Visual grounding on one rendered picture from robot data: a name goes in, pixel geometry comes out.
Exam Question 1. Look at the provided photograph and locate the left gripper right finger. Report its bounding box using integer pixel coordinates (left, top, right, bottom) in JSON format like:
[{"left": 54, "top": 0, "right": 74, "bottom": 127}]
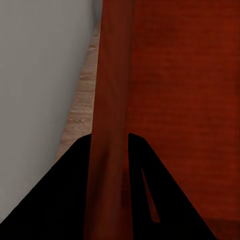
[{"left": 128, "top": 133, "right": 217, "bottom": 240}]

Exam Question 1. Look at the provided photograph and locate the storage box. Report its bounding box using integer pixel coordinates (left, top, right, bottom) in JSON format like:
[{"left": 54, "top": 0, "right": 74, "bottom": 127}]
[{"left": 82, "top": 0, "right": 240, "bottom": 240}]

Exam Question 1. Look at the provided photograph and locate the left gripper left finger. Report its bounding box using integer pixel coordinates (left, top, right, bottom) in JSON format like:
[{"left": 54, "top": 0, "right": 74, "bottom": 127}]
[{"left": 0, "top": 134, "right": 92, "bottom": 240}]

